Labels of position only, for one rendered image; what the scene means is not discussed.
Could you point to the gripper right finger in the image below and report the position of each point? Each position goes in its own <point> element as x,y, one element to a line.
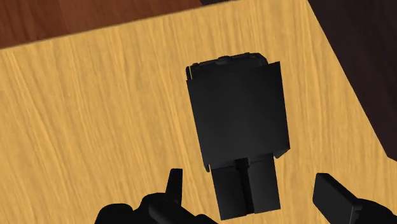
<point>338,198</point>

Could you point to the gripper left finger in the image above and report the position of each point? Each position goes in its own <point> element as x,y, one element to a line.
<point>169,206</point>

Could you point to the black box-shaped appliance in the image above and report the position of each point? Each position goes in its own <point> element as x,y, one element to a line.
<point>238,124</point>

